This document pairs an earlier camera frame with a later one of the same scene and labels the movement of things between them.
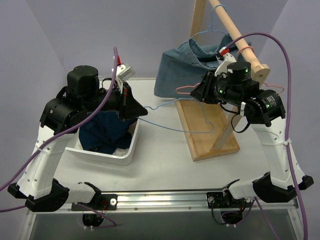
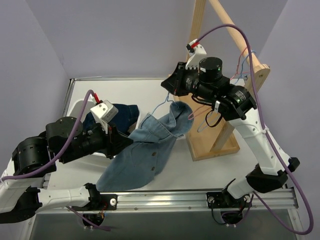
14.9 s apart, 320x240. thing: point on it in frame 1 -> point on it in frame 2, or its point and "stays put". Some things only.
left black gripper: [124, 104] -> [114, 143]
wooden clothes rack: [208, 127] stays put
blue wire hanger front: [178, 130] -> [212, 117]
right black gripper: [209, 88] -> [178, 78]
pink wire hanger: [237, 58] -> [191, 115]
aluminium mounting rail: [180, 203] stays put
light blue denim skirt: [180, 68] -> [150, 149]
